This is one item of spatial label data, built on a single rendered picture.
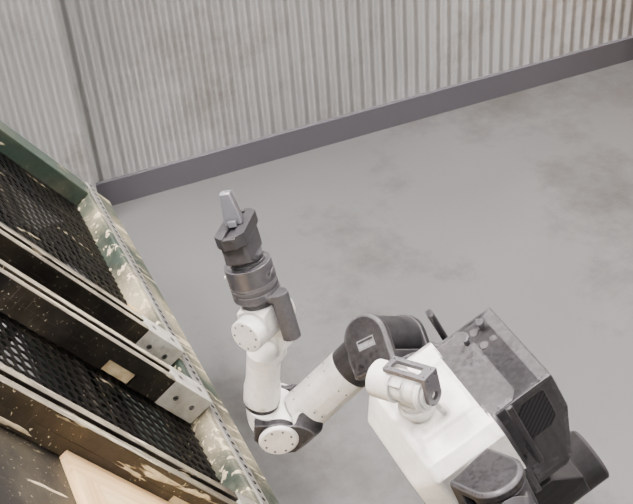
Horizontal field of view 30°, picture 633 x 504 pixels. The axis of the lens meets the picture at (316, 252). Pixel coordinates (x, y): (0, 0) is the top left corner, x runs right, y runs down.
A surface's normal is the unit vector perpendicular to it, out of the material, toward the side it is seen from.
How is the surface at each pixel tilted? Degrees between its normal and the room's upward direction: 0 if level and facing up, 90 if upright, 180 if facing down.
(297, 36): 90
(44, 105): 90
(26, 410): 90
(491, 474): 25
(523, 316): 0
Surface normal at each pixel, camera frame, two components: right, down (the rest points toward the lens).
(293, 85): 0.37, 0.55
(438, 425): -0.42, -0.60
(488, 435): -0.04, -0.09
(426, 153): -0.07, -0.78
